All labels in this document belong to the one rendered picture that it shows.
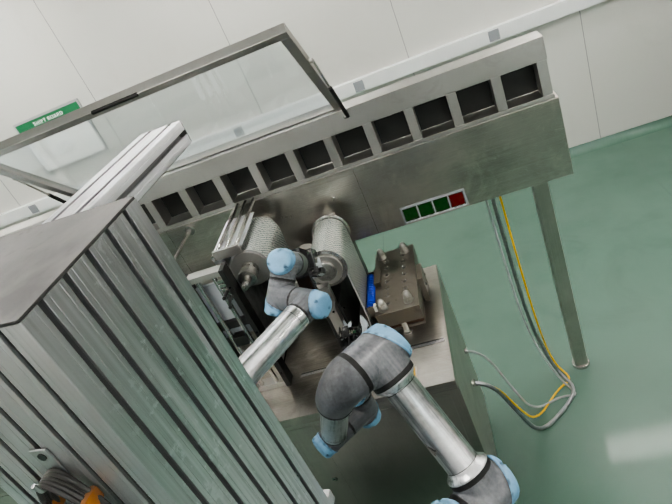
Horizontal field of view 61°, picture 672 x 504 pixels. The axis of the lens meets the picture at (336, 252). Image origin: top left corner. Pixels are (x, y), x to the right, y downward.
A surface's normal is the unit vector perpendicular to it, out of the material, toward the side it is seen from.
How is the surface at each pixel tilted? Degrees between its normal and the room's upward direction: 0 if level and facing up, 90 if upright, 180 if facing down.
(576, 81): 90
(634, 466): 0
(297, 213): 90
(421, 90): 90
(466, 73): 90
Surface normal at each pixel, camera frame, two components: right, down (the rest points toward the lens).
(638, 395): -0.37, -0.79
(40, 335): 0.91, -0.21
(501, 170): -0.06, 0.54
